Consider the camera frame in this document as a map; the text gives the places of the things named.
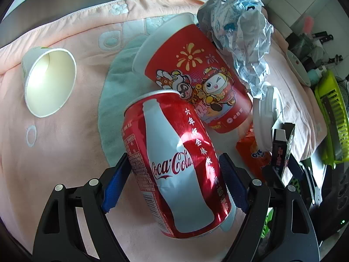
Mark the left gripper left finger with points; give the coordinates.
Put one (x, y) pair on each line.
(74, 226)

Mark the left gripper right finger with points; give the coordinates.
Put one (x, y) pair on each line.
(276, 226)

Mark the black red cardboard box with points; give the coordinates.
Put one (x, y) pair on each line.
(283, 135)

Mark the red Coca-Cola can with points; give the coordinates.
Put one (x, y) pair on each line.
(176, 166)

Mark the white paper cup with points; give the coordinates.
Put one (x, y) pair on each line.
(49, 76)

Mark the orange red snack wrapper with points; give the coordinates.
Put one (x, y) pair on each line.
(252, 156)

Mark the white plastic lid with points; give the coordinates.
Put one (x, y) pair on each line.
(267, 112)

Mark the lime green dish rack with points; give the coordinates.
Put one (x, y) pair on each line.
(331, 103)

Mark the beige ceramic plate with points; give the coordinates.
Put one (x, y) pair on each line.
(298, 69)

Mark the pink towel blanket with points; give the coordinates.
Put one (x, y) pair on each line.
(82, 139)

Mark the red printed paper cup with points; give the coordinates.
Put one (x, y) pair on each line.
(180, 57)

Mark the crumpled silver foil wrapper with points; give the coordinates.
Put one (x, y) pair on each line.
(243, 35)

